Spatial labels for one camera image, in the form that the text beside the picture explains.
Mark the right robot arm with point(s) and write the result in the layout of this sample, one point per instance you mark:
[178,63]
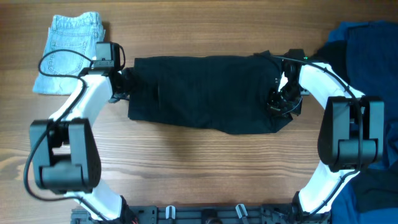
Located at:
[350,137]

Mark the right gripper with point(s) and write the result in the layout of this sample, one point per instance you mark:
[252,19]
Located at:
[272,105]

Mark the folded light blue jeans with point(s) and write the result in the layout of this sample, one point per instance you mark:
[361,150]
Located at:
[71,41]

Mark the black shorts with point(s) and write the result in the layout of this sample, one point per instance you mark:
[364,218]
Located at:
[227,93]

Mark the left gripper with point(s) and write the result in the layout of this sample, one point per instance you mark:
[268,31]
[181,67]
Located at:
[127,73]

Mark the black garment in pile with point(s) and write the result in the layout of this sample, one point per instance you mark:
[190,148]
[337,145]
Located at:
[334,53]

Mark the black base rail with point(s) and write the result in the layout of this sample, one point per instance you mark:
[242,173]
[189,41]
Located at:
[264,214]

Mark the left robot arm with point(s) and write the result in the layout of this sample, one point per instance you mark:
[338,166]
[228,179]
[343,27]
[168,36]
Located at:
[64,156]

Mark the dark blue garment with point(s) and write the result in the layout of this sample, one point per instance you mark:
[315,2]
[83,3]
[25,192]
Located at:
[371,62]

